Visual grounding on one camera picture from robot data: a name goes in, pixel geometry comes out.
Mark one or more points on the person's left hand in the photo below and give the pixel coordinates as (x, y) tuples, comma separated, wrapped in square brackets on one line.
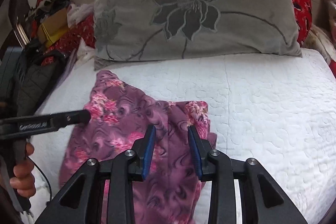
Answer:
[(23, 180)]

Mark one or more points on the white quilted bed cover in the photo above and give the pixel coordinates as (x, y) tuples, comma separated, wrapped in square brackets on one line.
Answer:
[(278, 109)]

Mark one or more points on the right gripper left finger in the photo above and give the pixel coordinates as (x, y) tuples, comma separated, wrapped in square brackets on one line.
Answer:
[(144, 149)]

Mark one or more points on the purple pink floral garment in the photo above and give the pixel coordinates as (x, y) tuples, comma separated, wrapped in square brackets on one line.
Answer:
[(124, 117)]

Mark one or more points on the red black patterned cloth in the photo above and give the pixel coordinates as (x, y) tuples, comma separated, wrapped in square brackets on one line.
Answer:
[(45, 8)]

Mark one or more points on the yellow cardboard box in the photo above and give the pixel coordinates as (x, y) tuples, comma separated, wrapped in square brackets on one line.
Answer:
[(53, 28)]

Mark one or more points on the red blanket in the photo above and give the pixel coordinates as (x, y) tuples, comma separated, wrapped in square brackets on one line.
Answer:
[(71, 40)]

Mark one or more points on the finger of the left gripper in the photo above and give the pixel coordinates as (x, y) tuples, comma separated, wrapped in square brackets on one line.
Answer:
[(24, 127)]

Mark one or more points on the grey floral pillow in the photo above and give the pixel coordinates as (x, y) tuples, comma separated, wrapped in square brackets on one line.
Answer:
[(156, 30)]

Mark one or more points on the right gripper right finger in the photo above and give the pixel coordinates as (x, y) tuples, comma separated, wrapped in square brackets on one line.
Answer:
[(199, 149)]

